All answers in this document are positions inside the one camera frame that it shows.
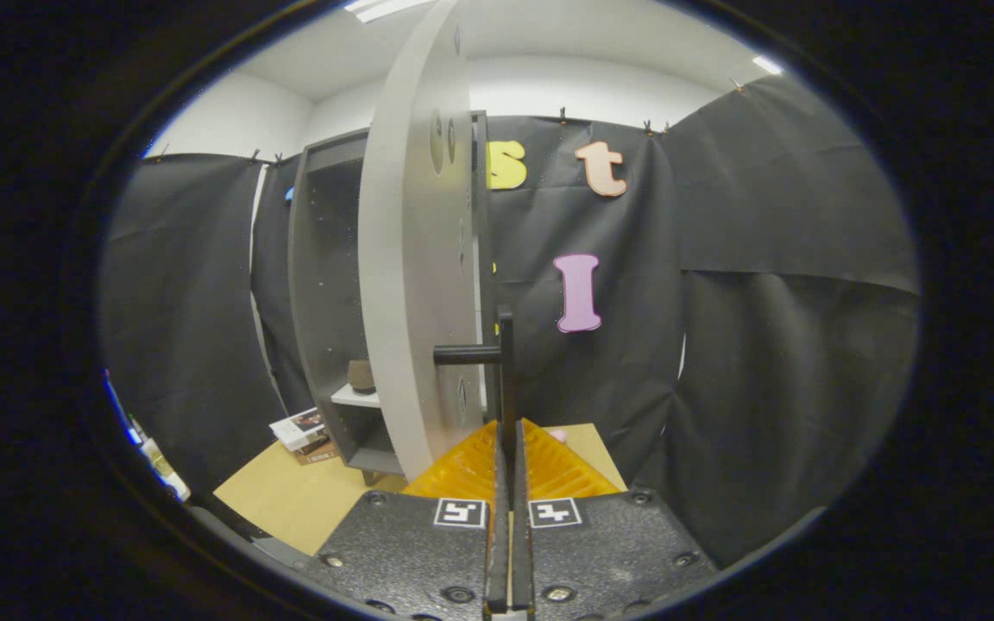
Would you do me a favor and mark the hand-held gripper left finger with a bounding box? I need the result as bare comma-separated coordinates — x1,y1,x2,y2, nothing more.
311,418,512,621

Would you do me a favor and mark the grey shoe cabinet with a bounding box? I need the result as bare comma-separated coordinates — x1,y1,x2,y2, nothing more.
288,110,500,486

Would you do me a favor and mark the black backdrop cloth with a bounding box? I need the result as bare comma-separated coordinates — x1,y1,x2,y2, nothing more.
100,73,921,570

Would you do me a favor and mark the white book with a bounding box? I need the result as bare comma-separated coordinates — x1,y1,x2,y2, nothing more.
269,408,330,452

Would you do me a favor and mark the white shoe cabinet door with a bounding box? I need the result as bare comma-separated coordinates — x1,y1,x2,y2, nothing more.
358,0,516,484

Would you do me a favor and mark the pile of small desk clutter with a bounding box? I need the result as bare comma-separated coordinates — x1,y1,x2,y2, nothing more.
103,371,192,503

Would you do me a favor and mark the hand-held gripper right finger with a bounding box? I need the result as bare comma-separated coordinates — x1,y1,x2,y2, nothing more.
511,418,718,621

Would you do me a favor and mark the brown book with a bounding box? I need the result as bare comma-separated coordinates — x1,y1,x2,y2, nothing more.
294,440,341,467

